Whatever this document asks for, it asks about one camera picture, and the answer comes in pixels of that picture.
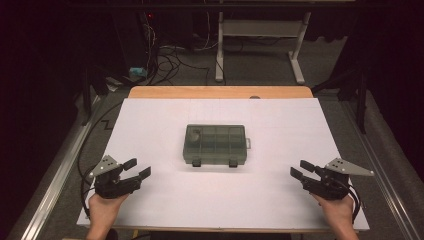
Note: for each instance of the aluminium rail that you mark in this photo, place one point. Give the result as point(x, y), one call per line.
point(376, 143)
point(60, 176)

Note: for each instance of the person's right hand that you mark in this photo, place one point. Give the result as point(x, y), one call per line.
point(341, 215)

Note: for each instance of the person's left hand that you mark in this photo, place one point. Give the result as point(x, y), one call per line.
point(101, 213)

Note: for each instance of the small teal box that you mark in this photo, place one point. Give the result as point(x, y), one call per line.
point(137, 71)

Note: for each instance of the white metal stand frame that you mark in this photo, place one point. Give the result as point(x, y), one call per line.
point(263, 28)

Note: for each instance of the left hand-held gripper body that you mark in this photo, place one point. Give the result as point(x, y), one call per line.
point(110, 186)

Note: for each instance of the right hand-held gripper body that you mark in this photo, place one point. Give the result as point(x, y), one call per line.
point(328, 188)

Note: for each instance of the smoky clear compartment storage box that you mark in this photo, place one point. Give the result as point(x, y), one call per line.
point(220, 146)

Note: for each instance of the black metal stand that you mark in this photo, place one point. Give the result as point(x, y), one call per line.
point(86, 96)
point(361, 100)

